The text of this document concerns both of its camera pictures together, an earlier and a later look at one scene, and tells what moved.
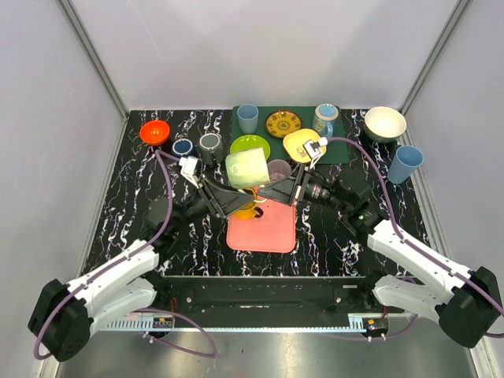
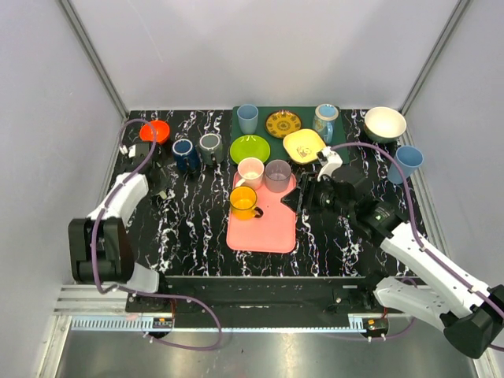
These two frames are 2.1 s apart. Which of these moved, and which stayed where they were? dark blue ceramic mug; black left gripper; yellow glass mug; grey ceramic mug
Moved: black left gripper
Stayed: dark blue ceramic mug; grey ceramic mug; yellow glass mug
